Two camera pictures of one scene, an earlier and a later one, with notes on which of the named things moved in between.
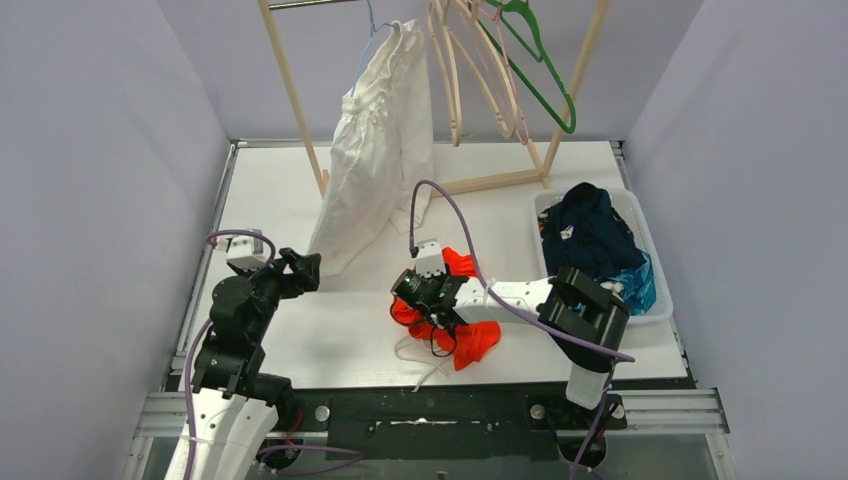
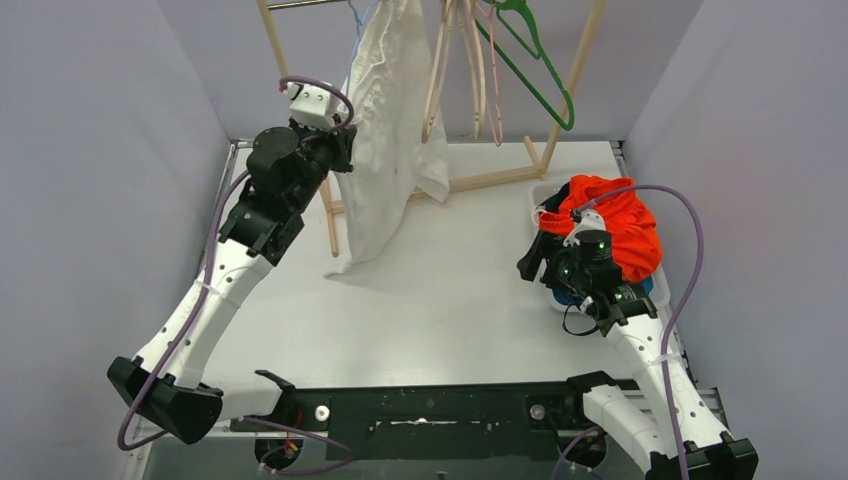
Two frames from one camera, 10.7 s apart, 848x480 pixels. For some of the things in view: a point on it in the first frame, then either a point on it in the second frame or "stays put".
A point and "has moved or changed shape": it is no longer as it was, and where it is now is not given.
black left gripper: (289, 269) → (342, 148)
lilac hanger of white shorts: (367, 44) has moved or changed shape
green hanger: (523, 6) stays put
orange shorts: (471, 340) → (635, 241)
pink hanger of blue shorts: (497, 18) → (491, 17)
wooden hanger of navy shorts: (495, 49) → (478, 117)
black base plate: (442, 425) stays put
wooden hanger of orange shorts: (444, 6) has moved or changed shape
